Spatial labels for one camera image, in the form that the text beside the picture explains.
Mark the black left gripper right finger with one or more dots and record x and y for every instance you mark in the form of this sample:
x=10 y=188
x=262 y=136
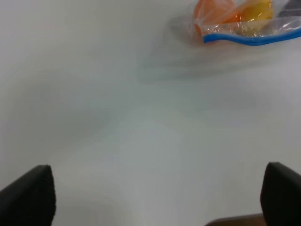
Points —
x=281 y=196

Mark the orange fruit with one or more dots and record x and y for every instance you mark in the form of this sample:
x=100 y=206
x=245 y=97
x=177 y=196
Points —
x=208 y=12

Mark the clear zip bag blue seal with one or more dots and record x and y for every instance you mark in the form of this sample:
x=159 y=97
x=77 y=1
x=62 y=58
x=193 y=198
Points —
x=285 y=25

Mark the yellow pear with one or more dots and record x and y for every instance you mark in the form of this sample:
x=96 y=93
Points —
x=256 y=10

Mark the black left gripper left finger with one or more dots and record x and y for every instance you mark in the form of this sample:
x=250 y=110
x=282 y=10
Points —
x=30 y=200

